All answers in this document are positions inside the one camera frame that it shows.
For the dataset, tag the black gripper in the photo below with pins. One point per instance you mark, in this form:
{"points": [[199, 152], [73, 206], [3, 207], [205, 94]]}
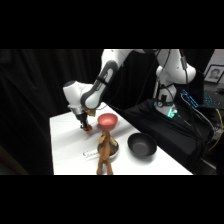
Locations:
{"points": [[81, 117]]}

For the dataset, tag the red ball with yellow dots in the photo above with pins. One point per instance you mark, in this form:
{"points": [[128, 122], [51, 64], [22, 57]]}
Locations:
{"points": [[88, 129]]}

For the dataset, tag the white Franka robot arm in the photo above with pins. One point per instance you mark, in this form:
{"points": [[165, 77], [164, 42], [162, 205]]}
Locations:
{"points": [[108, 71]]}

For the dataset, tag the pink bowl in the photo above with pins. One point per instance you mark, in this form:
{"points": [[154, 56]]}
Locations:
{"points": [[107, 120]]}

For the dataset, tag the silver metal bowl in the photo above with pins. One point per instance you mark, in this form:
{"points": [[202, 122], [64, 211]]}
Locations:
{"points": [[115, 151]]}

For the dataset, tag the black bowl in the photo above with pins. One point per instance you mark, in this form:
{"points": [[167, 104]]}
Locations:
{"points": [[142, 145]]}

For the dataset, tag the brown plush toy animal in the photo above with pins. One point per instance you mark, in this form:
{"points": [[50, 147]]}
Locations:
{"points": [[105, 156]]}

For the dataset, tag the black curtain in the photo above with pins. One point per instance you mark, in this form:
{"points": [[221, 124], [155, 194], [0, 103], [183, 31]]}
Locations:
{"points": [[30, 100]]}

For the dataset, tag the black cloth covered stand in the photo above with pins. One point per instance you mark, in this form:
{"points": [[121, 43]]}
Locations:
{"points": [[156, 123]]}

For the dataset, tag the small green light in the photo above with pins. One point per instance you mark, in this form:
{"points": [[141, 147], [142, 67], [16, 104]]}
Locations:
{"points": [[172, 112]]}

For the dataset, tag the blue lit device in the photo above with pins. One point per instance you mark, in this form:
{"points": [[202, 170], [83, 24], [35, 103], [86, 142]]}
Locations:
{"points": [[190, 98]]}

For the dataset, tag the backlit keyboard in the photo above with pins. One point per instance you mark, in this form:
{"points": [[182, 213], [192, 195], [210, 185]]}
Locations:
{"points": [[213, 100]]}

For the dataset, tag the framed picture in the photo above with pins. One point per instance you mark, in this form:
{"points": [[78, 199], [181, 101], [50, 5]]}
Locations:
{"points": [[214, 74]]}

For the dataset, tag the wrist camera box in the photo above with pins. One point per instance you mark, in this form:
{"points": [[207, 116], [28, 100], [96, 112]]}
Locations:
{"points": [[90, 112]]}

